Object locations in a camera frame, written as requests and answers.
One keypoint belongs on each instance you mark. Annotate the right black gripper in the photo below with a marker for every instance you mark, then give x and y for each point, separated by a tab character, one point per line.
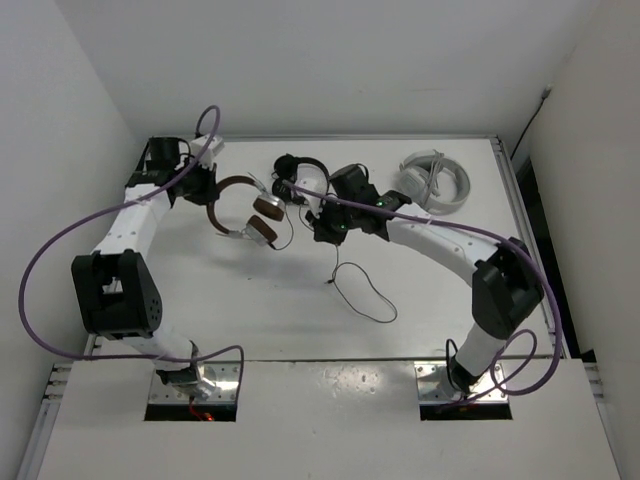
323	231

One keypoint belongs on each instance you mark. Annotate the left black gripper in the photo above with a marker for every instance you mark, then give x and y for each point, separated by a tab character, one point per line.
208	191

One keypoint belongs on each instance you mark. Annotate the brown silver headphones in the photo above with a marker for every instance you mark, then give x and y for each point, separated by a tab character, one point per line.
266	206

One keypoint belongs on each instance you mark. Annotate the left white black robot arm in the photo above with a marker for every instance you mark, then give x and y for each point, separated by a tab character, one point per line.
117	296

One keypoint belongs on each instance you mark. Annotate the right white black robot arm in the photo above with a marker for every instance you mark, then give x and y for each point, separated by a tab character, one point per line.
504	289

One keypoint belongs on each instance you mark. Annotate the black Panasonic headphones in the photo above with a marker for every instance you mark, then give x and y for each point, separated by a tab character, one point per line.
293	168

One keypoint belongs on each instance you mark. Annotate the white grey headphones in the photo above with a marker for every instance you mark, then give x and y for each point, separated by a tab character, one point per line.
418	178

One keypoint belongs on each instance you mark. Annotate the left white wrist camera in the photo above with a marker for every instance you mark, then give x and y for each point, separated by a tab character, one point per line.
205	148

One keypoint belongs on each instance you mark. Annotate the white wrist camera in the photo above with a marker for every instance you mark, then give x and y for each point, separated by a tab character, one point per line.
205	148
312	189

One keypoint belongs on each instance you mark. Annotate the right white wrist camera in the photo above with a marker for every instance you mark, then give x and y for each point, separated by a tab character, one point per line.
312	189

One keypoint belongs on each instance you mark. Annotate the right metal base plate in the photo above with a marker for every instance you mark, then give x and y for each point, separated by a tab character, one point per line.
434	388

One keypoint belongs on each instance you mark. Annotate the metal base plate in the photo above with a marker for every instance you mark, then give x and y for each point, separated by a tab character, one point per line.
434	388
217	386

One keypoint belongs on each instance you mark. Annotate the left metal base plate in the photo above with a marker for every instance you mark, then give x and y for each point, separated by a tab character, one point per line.
217	386

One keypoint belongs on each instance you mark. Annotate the aluminium table frame rail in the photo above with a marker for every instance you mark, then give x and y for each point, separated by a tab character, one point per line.
525	232

